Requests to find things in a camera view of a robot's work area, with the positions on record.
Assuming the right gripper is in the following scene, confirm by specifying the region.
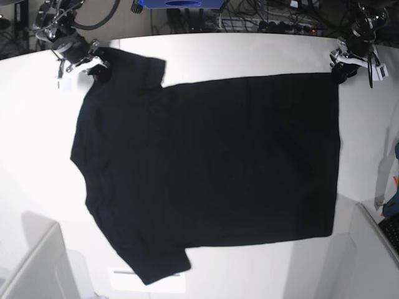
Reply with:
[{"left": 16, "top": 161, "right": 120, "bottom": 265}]
[{"left": 51, "top": 34, "right": 111, "bottom": 82}]

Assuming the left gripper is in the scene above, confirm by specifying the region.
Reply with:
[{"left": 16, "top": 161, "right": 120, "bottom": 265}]
[{"left": 330, "top": 37, "right": 373, "bottom": 83}]

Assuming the black T-shirt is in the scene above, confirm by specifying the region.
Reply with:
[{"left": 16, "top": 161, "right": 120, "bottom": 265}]
[{"left": 71, "top": 48, "right": 340, "bottom": 285}]

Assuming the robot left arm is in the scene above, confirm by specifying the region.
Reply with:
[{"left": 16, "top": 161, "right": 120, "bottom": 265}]
[{"left": 330, "top": 3, "right": 389, "bottom": 87}]

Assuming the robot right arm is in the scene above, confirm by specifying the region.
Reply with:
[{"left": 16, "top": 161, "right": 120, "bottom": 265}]
[{"left": 30, "top": 1, "right": 120, "bottom": 82}]

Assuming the blue bin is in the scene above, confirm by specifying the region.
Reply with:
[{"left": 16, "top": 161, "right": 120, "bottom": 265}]
[{"left": 138, "top": 0, "right": 225, "bottom": 9}]

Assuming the black power strip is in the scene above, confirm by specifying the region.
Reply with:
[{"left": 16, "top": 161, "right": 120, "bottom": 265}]
[{"left": 257, "top": 21, "right": 317, "bottom": 35}]

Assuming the teal and orange tool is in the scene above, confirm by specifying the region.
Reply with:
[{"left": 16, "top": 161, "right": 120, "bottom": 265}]
[{"left": 382, "top": 176, "right": 398, "bottom": 217}]

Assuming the black keyboard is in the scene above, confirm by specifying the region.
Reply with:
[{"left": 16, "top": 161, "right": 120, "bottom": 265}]
[{"left": 378, "top": 214, "right": 399, "bottom": 253}]

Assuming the white right partition panel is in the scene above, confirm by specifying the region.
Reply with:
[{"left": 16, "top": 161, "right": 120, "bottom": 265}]
[{"left": 315, "top": 204, "right": 398, "bottom": 298}]

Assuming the white partition panel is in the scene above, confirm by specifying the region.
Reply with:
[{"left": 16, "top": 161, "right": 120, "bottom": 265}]
[
  {"left": 1, "top": 212, "right": 99, "bottom": 298},
  {"left": 315, "top": 204, "right": 398, "bottom": 298}
]

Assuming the white left partition panel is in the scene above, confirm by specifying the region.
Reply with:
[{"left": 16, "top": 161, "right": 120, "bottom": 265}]
[{"left": 1, "top": 212, "right": 99, "bottom": 298}]

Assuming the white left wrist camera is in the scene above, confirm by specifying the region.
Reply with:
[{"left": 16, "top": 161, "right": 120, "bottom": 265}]
[{"left": 367, "top": 45, "right": 388, "bottom": 88}]

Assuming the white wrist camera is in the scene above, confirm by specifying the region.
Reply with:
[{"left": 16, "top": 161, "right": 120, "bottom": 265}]
[
  {"left": 57, "top": 60, "right": 72, "bottom": 92},
  {"left": 367, "top": 45, "right": 388, "bottom": 88}
]

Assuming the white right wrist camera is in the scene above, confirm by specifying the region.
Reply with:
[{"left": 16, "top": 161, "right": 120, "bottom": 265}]
[{"left": 57, "top": 60, "right": 72, "bottom": 92}]

